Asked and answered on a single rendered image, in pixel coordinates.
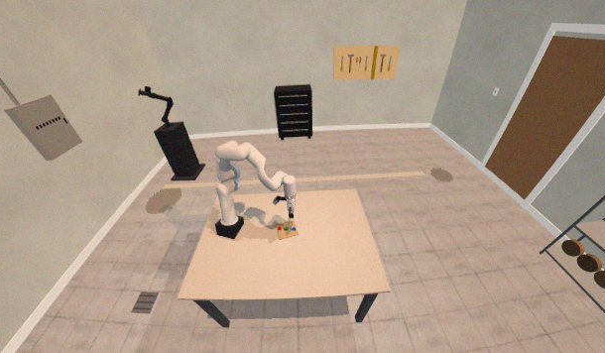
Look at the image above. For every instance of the tan mat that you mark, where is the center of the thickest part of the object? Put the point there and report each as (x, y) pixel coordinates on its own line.
(283, 233)

